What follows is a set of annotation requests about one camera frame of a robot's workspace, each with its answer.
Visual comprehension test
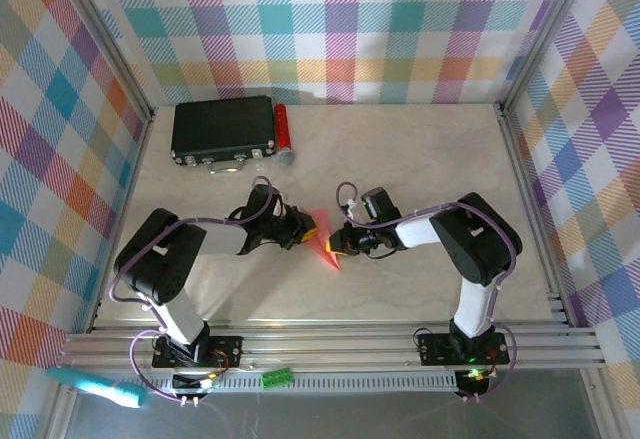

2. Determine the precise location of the pink paper sheet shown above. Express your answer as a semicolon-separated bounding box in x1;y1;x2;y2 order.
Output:
298;207;346;273

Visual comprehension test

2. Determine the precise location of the red tube with silver cap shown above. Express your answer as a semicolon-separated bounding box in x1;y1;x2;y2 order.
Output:
272;102;296;166

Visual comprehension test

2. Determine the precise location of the black carrying case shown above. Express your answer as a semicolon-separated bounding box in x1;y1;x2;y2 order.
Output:
170;95;278;176

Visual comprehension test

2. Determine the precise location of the green terminal block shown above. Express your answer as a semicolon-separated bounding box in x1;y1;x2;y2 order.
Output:
261;367;294;389

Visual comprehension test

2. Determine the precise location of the small black controller board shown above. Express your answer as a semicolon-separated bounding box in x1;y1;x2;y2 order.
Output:
172;372;221;394
455;367;494;396

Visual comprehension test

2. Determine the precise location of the teal plastic tool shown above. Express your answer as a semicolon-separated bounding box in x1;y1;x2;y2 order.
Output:
46;366;150;409

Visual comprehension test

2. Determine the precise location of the aluminium mounting rail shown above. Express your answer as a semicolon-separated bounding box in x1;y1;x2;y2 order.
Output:
57;326;606;375

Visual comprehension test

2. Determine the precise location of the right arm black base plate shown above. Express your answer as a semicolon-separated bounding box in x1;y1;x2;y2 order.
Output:
417;332;511;366

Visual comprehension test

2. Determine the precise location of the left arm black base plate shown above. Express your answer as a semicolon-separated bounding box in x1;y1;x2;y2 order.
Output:
152;334;245;371

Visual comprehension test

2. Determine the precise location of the grey slotted cable duct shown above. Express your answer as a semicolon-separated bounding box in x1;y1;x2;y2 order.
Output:
144;374;459;391

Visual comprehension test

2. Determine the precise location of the aluminium side rail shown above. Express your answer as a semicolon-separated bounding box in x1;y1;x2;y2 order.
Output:
87;108;157;334
497;102;576;329

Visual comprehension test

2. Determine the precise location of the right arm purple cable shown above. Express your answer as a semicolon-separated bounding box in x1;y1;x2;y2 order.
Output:
335;181;524;403

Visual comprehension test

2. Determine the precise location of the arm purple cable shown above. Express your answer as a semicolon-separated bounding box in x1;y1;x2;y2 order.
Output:
110;176;281;403
335;181;524;403

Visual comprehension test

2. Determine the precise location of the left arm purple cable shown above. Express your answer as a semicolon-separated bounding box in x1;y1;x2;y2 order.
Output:
110;176;281;403

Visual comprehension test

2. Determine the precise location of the aluminium frame post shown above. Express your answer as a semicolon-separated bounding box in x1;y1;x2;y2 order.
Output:
47;0;157;123
497;0;599;118

